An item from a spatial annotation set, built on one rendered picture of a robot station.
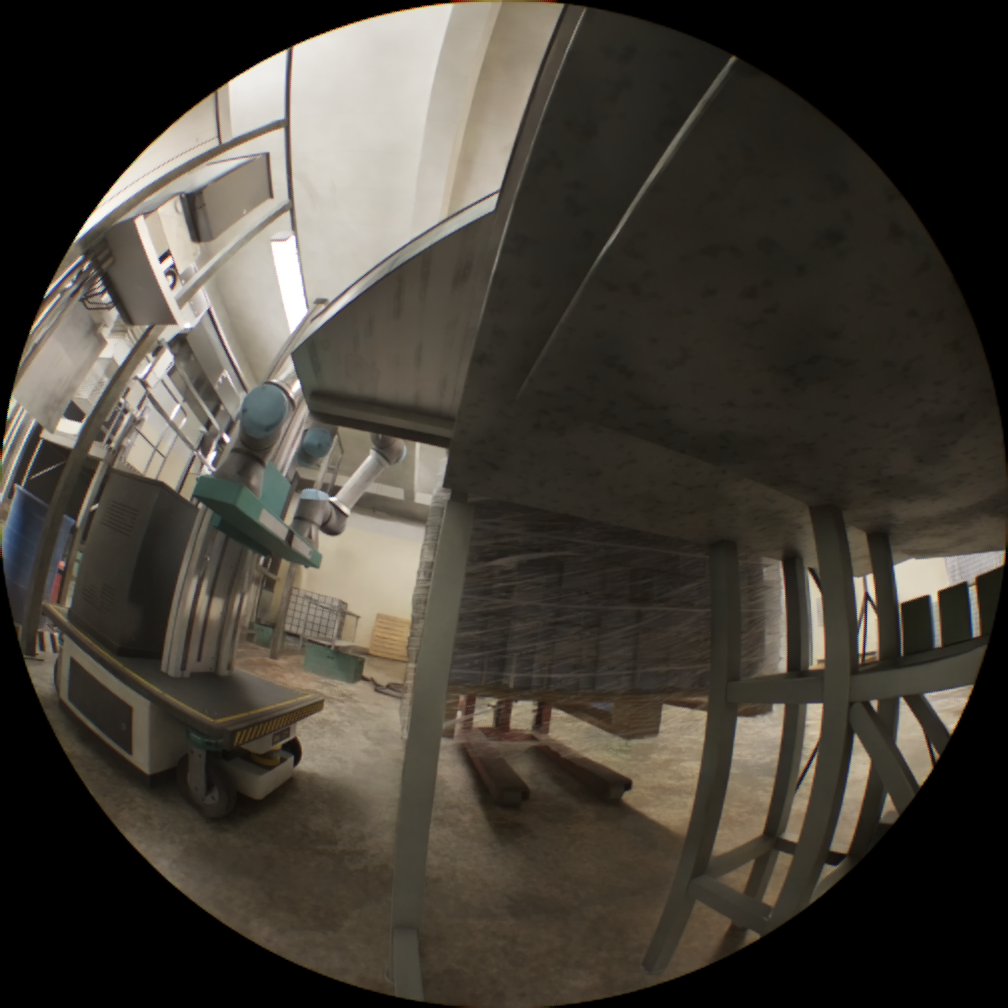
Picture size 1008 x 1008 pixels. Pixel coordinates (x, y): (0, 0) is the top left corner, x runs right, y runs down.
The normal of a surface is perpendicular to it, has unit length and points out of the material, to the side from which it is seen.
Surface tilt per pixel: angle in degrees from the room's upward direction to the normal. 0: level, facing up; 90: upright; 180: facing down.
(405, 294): 180
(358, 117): 180
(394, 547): 90
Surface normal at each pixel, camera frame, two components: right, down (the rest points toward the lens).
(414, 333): -0.12, 0.91
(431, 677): 0.24, -0.37
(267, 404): 0.63, -0.11
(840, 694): -0.96, -0.21
